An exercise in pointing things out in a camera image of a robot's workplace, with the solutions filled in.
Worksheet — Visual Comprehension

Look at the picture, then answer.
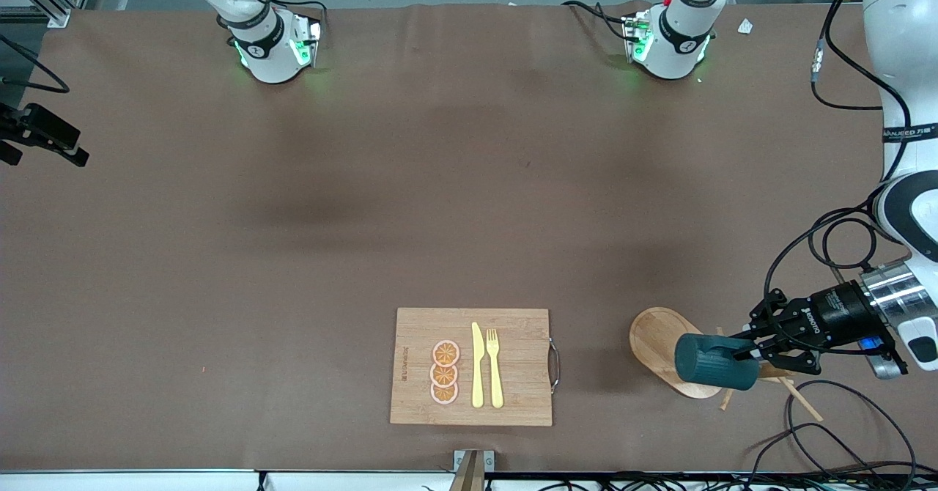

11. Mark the dark green ribbed cup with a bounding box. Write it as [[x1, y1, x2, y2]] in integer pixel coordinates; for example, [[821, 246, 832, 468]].
[[675, 333, 761, 391]]

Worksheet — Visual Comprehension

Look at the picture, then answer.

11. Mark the wooden mug rack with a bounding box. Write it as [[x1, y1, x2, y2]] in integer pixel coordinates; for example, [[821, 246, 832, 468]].
[[629, 306, 824, 423]]

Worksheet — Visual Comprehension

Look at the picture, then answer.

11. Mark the wooden cutting board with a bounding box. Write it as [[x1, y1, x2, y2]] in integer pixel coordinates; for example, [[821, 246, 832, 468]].
[[390, 308, 561, 427]]

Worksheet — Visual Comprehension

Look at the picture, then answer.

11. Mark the yellow plastic fork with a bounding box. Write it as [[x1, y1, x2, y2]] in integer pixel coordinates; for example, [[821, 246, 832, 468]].
[[486, 328, 505, 409]]

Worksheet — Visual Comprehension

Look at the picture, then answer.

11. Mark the yellow plastic knife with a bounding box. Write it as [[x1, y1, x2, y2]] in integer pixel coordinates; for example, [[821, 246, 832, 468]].
[[471, 322, 485, 409]]

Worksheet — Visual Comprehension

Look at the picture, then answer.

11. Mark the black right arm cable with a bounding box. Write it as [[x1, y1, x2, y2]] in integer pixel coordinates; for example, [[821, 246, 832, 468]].
[[0, 33, 70, 94]]

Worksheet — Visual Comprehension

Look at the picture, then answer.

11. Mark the black looped cable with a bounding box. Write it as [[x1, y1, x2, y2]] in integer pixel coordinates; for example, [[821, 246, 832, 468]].
[[747, 423, 891, 491], [786, 380, 918, 491]]

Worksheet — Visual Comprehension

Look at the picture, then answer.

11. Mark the black cable bundle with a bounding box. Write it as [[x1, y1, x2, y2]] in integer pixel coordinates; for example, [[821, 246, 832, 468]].
[[491, 471, 938, 491]]

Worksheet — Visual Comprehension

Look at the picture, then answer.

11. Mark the metal bracket with brown bar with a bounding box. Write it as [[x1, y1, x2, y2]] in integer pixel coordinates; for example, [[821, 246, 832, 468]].
[[448, 449, 495, 491]]

